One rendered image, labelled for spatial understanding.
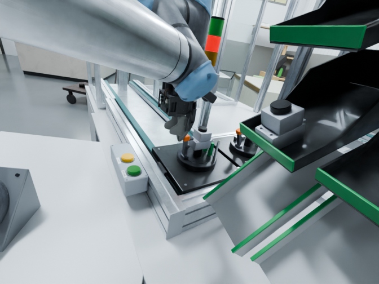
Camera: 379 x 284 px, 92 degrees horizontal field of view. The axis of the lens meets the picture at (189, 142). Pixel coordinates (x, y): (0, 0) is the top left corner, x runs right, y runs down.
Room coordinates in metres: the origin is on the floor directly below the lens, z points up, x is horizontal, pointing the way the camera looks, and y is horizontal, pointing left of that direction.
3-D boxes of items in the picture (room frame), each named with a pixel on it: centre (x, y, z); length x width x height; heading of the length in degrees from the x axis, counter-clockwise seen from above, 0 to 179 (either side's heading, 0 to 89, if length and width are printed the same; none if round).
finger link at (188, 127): (0.48, 0.02, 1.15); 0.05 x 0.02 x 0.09; 36
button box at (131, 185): (0.49, 0.19, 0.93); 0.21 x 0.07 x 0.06; 36
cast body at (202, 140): (0.55, -0.04, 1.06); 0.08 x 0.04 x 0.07; 126
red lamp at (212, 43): (0.77, -0.02, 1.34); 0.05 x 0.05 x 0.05
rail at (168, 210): (0.68, 0.25, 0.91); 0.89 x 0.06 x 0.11; 36
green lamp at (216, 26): (0.77, -0.02, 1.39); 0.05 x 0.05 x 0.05
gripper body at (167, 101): (0.48, 0.05, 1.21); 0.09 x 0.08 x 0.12; 126
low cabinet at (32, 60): (5.43, 3.52, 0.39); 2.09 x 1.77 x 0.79; 8
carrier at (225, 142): (0.69, -0.24, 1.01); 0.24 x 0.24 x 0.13; 36
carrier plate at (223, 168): (0.54, -0.03, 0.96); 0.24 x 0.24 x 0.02; 36
